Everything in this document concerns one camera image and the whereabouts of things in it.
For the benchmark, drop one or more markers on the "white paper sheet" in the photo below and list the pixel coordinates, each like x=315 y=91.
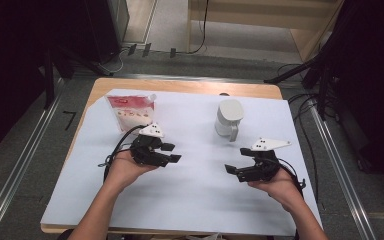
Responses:
x=196 y=200

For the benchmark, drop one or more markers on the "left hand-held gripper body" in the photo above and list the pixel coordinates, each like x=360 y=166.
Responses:
x=145 y=150

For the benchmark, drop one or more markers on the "metal floor rail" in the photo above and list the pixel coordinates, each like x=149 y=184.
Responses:
x=343 y=173
x=20 y=160

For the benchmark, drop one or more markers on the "person's right hand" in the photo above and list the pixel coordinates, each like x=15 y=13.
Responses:
x=280 y=190

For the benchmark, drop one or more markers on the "red and white powder pouch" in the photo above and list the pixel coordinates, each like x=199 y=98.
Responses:
x=130 y=111

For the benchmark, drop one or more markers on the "black tripod stand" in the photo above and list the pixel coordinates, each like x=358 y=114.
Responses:
x=300 y=68

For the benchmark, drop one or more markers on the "wooden table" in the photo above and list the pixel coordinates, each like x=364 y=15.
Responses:
x=180 y=86

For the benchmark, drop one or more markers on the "light wooden shelf unit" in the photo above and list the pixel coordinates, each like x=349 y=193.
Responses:
x=263 y=20

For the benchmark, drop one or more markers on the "black cabinet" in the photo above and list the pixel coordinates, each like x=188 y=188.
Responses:
x=106 y=26

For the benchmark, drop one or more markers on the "black metal stand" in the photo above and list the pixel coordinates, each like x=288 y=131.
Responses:
x=50 y=83

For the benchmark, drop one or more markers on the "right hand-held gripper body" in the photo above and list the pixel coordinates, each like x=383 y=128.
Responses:
x=261 y=165

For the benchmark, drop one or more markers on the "jar with white hinged lid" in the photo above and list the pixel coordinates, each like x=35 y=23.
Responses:
x=228 y=118

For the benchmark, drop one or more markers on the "person's left hand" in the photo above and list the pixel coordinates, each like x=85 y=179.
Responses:
x=126 y=171

